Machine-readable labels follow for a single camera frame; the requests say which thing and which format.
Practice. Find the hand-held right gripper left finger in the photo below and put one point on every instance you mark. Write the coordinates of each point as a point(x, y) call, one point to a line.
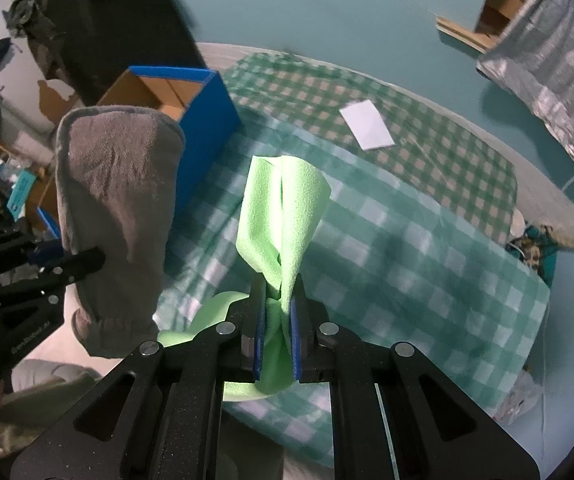
point(259, 345)

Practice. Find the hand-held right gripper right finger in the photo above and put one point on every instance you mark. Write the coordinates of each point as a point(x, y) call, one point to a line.
point(297, 345)

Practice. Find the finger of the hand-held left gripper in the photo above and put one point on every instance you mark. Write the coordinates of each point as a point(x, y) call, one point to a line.
point(77, 265)
point(47, 252)

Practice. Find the grey towel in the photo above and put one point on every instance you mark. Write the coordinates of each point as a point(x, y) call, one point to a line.
point(117, 185)

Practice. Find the light green cloth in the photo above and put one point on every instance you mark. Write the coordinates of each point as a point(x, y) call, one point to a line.
point(277, 210)

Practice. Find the blue cardboard box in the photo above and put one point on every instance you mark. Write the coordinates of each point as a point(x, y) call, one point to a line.
point(202, 125)

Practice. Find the teal card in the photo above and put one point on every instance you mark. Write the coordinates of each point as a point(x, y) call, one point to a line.
point(21, 191)

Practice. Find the green checked plastic tablecloth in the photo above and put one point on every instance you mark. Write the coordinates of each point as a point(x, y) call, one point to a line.
point(417, 260)

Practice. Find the clear plastic bag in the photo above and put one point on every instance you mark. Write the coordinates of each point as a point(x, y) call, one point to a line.
point(519, 395)

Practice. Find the white paper sheet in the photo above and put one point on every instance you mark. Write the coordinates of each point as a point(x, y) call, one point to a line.
point(367, 125)

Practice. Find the teal patterned bundle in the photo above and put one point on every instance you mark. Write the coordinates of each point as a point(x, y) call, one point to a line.
point(532, 250)

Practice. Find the green beige checked cloth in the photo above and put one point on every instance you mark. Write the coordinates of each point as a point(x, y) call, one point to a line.
point(442, 125)

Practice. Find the wooden shelf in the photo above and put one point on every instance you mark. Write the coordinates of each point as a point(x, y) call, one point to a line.
point(467, 32)

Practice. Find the silver foil sheet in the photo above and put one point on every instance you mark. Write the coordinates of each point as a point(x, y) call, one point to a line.
point(552, 70)

